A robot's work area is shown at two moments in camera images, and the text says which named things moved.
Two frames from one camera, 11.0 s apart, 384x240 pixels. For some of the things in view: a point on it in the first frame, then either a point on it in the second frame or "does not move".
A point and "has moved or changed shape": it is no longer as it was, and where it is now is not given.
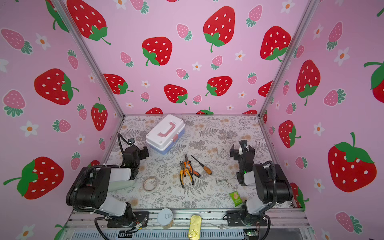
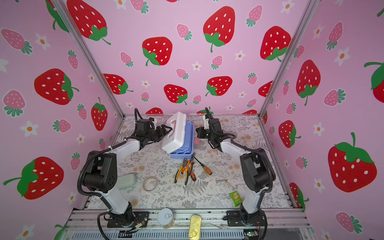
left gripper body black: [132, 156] -> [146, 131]
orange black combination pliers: [193, 172] has moved or changed shape
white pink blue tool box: [165, 134] has moved or changed shape
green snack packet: [236, 198] does not move
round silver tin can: [165, 218] does not move
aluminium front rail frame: [86, 224] does not move
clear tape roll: [150, 183] does not move
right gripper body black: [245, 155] -> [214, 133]
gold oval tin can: [195, 227] does not move
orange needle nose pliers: [184, 169] has moved or changed shape
